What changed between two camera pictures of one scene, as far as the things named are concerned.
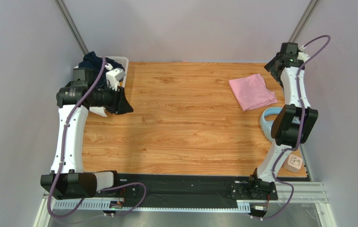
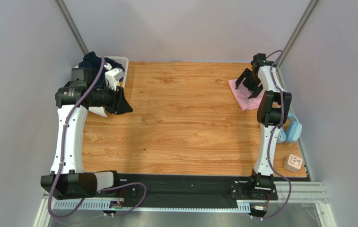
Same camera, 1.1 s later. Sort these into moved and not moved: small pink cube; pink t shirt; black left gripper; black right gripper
Moved: black right gripper
Not moved: pink t shirt; black left gripper; small pink cube
